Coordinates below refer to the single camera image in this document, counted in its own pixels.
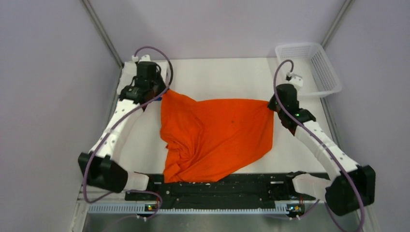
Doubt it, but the orange t-shirt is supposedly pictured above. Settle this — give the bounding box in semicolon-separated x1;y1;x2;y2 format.
160;90;274;183

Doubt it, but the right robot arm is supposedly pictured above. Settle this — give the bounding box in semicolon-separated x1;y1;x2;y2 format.
268;84;376;216

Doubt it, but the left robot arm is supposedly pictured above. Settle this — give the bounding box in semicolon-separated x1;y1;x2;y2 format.
78;59;174;203

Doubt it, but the folded white t-shirt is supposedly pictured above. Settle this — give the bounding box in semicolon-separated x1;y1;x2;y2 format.
117;61;170;95

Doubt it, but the white plastic basket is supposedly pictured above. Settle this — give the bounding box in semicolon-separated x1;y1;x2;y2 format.
275;42;342;99

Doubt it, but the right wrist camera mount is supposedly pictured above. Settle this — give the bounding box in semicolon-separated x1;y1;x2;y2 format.
285;73;304;90

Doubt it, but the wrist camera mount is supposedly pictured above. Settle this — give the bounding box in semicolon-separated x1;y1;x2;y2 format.
131;54;152;63
285;73;304;90

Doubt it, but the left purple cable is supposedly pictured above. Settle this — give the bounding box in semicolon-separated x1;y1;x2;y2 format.
81;46;174;221

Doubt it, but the purple cable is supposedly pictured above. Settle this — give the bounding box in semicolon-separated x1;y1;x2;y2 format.
273;59;366;232
81;46;174;221

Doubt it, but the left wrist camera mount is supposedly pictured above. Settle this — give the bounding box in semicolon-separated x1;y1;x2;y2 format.
131;54;152;63

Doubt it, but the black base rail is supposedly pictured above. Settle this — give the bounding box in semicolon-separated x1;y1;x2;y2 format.
125;173;315;210

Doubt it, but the left aluminium frame post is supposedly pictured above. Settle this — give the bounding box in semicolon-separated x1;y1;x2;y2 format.
80;0;123;68

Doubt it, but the aluminium frame post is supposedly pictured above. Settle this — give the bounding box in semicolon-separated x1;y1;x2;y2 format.
321;0;355;50
80;0;123;68

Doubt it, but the right aluminium frame post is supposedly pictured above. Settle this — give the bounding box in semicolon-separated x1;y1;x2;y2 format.
321;0;355;50

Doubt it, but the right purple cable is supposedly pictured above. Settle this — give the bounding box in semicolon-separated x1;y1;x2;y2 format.
273;59;366;232

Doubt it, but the white cable duct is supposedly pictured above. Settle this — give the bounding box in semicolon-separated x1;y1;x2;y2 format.
88;203;304;215

